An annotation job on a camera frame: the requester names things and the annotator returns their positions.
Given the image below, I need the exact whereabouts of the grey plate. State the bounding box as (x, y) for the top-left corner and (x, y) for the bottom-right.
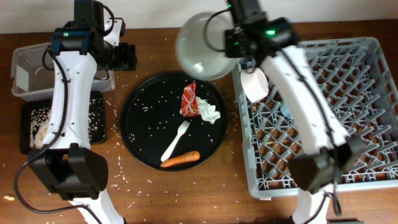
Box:
(175, 12), (238, 81)

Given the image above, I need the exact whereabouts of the pink bowl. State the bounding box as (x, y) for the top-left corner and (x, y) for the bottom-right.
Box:
(241, 68), (269, 103)

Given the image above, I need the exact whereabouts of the white napkin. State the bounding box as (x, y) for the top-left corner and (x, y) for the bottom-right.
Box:
(196, 96), (221, 124)

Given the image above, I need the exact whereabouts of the red snack wrapper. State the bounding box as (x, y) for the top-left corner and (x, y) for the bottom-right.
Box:
(181, 83), (199, 117)

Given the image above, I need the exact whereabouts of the light blue cup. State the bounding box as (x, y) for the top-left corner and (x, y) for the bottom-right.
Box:
(280, 102), (293, 119)

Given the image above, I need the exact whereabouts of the orange carrot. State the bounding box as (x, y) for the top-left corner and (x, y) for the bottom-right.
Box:
(160, 151), (200, 168)

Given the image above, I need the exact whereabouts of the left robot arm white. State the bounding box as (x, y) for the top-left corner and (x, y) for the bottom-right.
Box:
(26, 0), (137, 223)

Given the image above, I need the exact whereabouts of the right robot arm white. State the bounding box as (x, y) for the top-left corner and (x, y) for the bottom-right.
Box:
(224, 0), (366, 223)

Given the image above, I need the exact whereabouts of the grey dishwasher rack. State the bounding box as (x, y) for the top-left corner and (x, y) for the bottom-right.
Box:
(232, 37), (397, 200)

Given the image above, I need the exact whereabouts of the round black tray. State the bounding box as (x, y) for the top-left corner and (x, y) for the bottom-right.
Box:
(120, 71), (228, 172)

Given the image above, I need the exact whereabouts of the white plastic fork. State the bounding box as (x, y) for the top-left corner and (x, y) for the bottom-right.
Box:
(160, 121), (190, 162)

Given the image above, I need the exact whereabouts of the clear plastic bin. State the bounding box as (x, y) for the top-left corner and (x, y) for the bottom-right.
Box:
(11, 43), (115, 103)

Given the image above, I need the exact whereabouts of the rice and food pile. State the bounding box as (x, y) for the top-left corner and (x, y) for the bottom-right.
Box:
(29, 107), (51, 149)

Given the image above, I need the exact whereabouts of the black rectangular tray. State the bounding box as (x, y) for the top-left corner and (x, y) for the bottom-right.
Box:
(19, 91), (106, 155)

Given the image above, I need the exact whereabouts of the peanut on table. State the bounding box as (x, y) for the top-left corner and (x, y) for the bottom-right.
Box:
(4, 195), (15, 201)

